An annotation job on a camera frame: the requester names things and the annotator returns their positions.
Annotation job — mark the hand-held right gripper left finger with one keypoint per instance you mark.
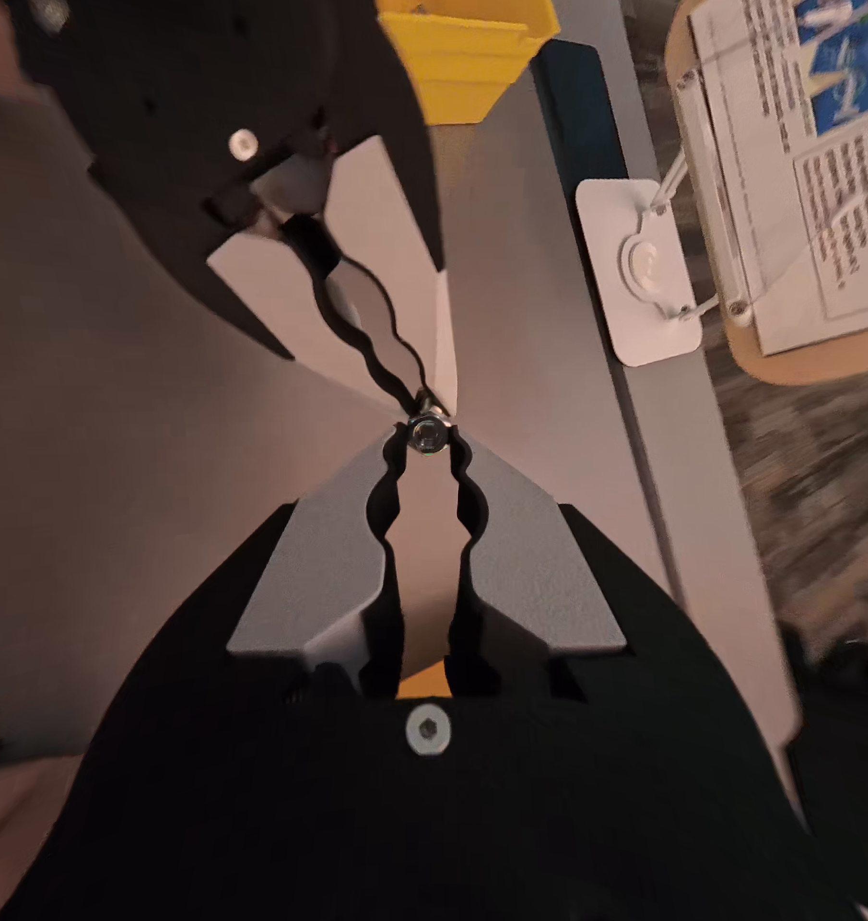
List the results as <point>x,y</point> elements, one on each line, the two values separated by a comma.
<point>312,575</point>

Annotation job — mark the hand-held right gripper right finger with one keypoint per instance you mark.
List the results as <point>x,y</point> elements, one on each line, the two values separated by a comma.
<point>542,575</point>

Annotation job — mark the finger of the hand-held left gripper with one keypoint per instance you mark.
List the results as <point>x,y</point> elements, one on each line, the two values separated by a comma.
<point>398,237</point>
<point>276,302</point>

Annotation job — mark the yellow plastic bin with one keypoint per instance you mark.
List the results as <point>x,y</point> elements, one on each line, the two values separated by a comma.
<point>424,682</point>

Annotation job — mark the silver hex bolt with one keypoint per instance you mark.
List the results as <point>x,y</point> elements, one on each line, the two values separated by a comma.
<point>428,435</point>

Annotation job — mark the yellow bin with divider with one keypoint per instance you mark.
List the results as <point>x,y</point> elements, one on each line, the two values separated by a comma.
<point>463,57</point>

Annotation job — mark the dark blue mat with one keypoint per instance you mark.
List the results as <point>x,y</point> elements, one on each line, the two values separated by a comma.
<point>578,108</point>

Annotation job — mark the white stand base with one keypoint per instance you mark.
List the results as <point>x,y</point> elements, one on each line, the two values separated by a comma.
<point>642,302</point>

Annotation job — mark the wooden display board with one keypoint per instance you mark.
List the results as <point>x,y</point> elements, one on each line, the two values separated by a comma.
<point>794,368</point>

